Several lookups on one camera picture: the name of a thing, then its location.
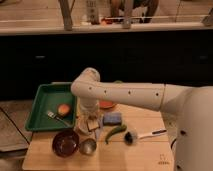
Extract light blue eraser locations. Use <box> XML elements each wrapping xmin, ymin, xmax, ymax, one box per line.
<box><xmin>95</xmin><ymin>128</ymin><xmax>102</xmax><ymax>141</ymax></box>

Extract orange fruit toy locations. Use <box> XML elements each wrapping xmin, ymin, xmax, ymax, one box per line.
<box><xmin>57</xmin><ymin>104</ymin><xmax>71</xmax><ymax>117</ymax></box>

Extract green plastic tray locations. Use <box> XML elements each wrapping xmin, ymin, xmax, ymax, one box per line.
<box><xmin>25</xmin><ymin>83</ymin><xmax>77</xmax><ymax>132</ymax></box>

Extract white paper cup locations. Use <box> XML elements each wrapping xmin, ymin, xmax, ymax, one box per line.
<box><xmin>77</xmin><ymin>118</ymin><xmax>99</xmax><ymax>135</ymax></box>

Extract wooden board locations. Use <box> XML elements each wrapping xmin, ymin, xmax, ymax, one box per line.
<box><xmin>21</xmin><ymin>82</ymin><xmax>177</xmax><ymax>171</ymax></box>

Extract small metal cup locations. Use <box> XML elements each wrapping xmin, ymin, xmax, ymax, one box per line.
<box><xmin>79</xmin><ymin>138</ymin><xmax>97</xmax><ymax>155</ymax></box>

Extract black white dish brush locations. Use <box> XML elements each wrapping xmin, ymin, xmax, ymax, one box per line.
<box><xmin>124</xmin><ymin>129</ymin><xmax>167</xmax><ymax>145</ymax></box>

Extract orange bowl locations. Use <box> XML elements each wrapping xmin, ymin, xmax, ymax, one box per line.
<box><xmin>99</xmin><ymin>101</ymin><xmax>116</xmax><ymax>109</ymax></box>

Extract blue sponge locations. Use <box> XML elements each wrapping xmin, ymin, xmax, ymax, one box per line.
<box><xmin>103</xmin><ymin>113</ymin><xmax>122</xmax><ymax>125</ymax></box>

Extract silver fork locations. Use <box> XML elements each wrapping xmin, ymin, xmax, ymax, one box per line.
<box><xmin>46</xmin><ymin>111</ymin><xmax>71</xmax><ymax>127</ymax></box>

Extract dark red bowl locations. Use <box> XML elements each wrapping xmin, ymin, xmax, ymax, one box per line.
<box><xmin>52</xmin><ymin>130</ymin><xmax>79</xmax><ymax>158</ymax></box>

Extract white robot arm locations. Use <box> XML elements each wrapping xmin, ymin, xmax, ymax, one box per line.
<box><xmin>71</xmin><ymin>68</ymin><xmax>213</xmax><ymax>171</ymax></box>

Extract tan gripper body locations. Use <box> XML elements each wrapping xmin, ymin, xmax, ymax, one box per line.
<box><xmin>79</xmin><ymin>115</ymin><xmax>99</xmax><ymax>132</ymax></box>

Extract black cable left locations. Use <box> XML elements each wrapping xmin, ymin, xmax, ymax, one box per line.
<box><xmin>0</xmin><ymin>107</ymin><xmax>34</xmax><ymax>146</ymax></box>

